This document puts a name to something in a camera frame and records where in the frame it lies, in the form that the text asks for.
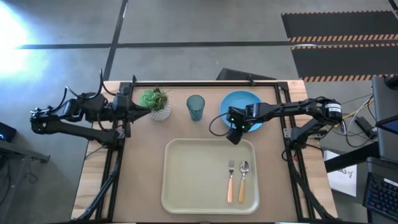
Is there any grey cable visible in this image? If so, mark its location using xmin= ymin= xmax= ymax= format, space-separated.
xmin=340 ymin=93 xmax=376 ymax=149

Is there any grey side desk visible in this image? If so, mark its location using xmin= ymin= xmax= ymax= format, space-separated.
xmin=0 ymin=139 xmax=50 ymax=224

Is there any beige plastic tray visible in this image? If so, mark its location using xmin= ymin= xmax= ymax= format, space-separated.
xmin=160 ymin=138 xmax=261 ymax=215

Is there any white paper sheet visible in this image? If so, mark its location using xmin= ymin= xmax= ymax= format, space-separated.
xmin=323 ymin=149 xmax=358 ymax=197

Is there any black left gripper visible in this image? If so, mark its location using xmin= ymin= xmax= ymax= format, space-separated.
xmin=112 ymin=86 xmax=152 ymax=124

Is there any brown table mat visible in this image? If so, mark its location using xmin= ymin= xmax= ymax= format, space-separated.
xmin=112 ymin=85 xmax=299 ymax=223

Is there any spoon with orange handle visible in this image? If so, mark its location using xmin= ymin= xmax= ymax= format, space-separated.
xmin=238 ymin=160 xmax=250 ymax=204

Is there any black aluminium rig frame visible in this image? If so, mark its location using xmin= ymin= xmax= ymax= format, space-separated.
xmin=71 ymin=74 xmax=336 ymax=223

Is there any blue-lit screen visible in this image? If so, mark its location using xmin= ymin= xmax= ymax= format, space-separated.
xmin=375 ymin=114 xmax=398 ymax=136

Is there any black desk beam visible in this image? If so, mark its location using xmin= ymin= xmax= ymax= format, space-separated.
xmin=325 ymin=141 xmax=382 ymax=174

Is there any blue plastic plate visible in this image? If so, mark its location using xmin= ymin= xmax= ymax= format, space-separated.
xmin=220 ymin=90 xmax=265 ymax=133

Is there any black backlit keyboard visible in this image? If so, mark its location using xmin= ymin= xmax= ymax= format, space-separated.
xmin=362 ymin=172 xmax=398 ymax=222

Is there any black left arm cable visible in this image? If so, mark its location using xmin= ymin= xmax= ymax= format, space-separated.
xmin=63 ymin=68 xmax=118 ymax=98

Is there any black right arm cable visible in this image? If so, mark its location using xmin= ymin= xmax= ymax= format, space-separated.
xmin=208 ymin=111 xmax=233 ymax=138

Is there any yellow cable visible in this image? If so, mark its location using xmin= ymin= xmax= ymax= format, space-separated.
xmin=337 ymin=99 xmax=374 ymax=124

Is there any fork with orange handle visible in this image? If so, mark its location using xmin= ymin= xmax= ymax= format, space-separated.
xmin=226 ymin=159 xmax=236 ymax=204

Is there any black hazard-striped floor mat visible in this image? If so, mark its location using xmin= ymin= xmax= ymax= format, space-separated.
xmin=290 ymin=43 xmax=398 ymax=83
xmin=281 ymin=11 xmax=398 ymax=43

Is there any black device with blue light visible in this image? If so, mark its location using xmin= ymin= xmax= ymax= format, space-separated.
xmin=0 ymin=122 xmax=17 ymax=143

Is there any black power adapter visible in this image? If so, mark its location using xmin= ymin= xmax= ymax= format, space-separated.
xmin=354 ymin=116 xmax=379 ymax=140

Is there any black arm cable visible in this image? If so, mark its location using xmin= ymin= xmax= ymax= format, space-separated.
xmin=208 ymin=111 xmax=233 ymax=138
xmin=63 ymin=68 xmax=118 ymax=98

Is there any black monitor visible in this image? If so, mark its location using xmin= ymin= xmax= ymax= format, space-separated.
xmin=216 ymin=67 xmax=277 ymax=82

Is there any succulent plant in white pot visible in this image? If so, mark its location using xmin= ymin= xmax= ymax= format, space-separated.
xmin=139 ymin=86 xmax=172 ymax=122

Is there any teal faceted plastic cup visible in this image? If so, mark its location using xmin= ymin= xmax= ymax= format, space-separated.
xmin=186 ymin=94 xmax=206 ymax=122

